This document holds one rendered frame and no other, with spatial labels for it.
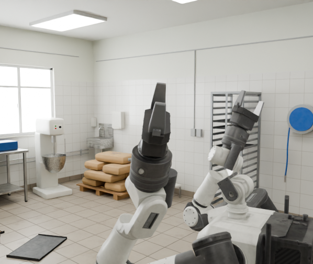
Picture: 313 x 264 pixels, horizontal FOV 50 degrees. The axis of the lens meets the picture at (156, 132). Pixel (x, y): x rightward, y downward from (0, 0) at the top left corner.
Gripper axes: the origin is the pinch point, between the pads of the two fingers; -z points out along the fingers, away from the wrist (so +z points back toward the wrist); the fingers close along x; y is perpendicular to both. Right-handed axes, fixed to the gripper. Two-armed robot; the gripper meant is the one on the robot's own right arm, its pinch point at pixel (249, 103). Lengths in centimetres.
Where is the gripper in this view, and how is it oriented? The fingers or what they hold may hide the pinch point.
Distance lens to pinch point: 134.0
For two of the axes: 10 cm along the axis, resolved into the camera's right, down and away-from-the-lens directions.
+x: -7.9, -3.3, -5.2
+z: -3.9, 9.2, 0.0
